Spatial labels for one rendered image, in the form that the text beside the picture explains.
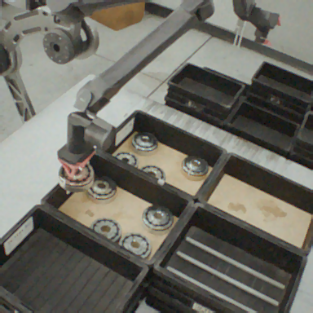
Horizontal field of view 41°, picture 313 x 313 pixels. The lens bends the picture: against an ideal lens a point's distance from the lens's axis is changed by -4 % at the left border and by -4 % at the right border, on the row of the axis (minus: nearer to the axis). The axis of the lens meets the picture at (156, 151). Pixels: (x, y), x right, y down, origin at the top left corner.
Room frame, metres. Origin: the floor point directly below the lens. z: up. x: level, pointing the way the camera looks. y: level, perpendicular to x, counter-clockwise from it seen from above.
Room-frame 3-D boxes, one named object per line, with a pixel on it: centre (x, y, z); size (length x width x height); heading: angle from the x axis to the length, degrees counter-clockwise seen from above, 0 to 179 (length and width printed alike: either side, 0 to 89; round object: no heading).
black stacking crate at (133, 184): (0.88, 0.08, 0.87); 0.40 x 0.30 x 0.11; 69
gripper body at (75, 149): (0.86, 0.22, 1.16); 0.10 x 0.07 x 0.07; 158
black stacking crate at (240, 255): (0.74, -0.29, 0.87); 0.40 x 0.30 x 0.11; 69
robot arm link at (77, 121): (0.86, 0.21, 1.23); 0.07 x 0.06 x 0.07; 68
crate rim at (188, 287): (0.74, -0.29, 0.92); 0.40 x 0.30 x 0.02; 69
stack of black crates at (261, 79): (2.44, -0.73, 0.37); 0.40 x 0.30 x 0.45; 70
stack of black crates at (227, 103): (2.20, -0.22, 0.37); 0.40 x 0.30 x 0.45; 70
